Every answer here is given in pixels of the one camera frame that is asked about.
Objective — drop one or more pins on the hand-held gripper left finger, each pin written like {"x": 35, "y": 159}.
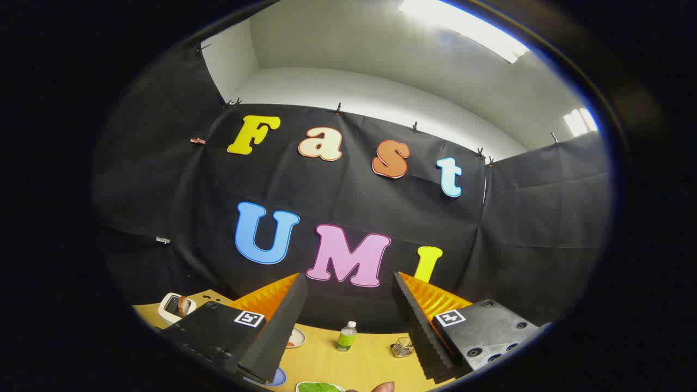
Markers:
{"x": 277, "y": 332}

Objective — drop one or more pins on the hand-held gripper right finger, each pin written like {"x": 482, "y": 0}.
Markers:
{"x": 419, "y": 332}

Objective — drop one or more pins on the green lettuce leaf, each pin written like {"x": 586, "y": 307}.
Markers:
{"x": 318, "y": 387}

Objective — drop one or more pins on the toasted bread slice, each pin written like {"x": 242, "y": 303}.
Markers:
{"x": 183, "y": 306}

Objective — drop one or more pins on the white plate with meat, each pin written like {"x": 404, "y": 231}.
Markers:
{"x": 297, "y": 340}

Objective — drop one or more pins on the clear glass holder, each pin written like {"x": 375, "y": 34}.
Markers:
{"x": 402, "y": 347}

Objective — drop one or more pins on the blue plate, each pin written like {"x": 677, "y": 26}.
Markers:
{"x": 277, "y": 377}

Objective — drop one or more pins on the white oval plate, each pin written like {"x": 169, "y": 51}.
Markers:
{"x": 298, "y": 387}

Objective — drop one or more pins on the green label plastic bottle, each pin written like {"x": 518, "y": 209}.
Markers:
{"x": 345, "y": 338}

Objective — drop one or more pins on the white toaster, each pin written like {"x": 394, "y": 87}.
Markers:
{"x": 166, "y": 314}

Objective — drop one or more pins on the bright window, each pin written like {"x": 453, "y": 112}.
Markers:
{"x": 580, "y": 121}

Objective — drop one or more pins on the ceiling light panel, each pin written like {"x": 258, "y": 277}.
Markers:
{"x": 463, "y": 24}

